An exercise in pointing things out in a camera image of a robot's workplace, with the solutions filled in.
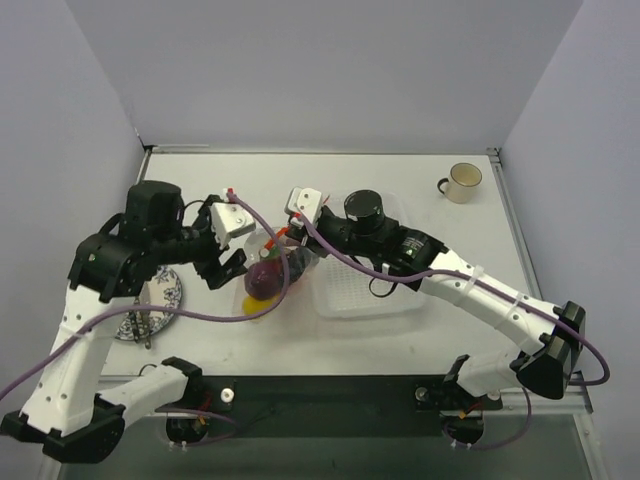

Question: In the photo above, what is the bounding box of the fake purple onion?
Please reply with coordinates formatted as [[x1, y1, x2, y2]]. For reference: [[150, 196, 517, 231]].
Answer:
[[244, 259, 284, 300]]

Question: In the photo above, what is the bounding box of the clear zip top bag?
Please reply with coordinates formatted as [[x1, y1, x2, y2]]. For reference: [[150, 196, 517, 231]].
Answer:
[[231, 227, 320, 316]]

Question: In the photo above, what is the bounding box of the fake purple eggplant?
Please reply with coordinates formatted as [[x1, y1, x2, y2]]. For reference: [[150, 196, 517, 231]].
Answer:
[[286, 247, 318, 283]]

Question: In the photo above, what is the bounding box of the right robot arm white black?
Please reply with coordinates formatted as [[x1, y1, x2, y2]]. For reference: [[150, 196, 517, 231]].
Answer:
[[284, 187, 586, 408]]

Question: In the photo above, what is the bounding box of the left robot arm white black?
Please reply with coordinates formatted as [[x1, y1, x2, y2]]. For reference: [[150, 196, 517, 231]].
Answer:
[[1, 181, 255, 463]]

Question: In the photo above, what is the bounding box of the white plastic basket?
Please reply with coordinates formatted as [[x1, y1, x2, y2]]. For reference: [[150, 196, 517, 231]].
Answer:
[[312, 191, 430, 319]]

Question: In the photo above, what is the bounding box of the blue floral plate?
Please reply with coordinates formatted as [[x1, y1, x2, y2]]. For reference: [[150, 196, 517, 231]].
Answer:
[[115, 265, 183, 344]]

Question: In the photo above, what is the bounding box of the cream enamel mug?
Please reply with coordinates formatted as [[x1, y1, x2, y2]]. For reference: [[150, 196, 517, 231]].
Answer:
[[436, 163, 483, 204]]

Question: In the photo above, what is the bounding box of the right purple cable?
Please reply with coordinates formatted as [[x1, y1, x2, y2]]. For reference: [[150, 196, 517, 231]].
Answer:
[[294, 214, 611, 385]]

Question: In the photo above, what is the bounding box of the purple cable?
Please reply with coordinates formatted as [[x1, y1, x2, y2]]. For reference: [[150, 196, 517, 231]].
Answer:
[[0, 189, 293, 401], [294, 214, 611, 385]]

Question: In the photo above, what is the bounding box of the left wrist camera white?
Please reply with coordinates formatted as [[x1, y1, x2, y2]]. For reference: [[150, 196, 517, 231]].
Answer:
[[209, 188, 256, 249]]

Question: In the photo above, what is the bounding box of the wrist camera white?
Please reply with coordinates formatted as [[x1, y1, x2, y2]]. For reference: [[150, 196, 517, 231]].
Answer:
[[209, 188, 256, 249], [284, 187, 323, 223]]

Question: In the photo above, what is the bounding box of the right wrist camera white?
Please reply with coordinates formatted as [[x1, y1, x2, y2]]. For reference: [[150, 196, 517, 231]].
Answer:
[[284, 187, 323, 223]]

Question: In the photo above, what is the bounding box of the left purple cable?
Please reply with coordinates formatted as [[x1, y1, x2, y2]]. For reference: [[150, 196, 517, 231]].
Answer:
[[0, 189, 293, 401]]

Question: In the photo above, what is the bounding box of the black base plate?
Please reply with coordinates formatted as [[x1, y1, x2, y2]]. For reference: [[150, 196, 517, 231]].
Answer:
[[166, 375, 502, 444]]

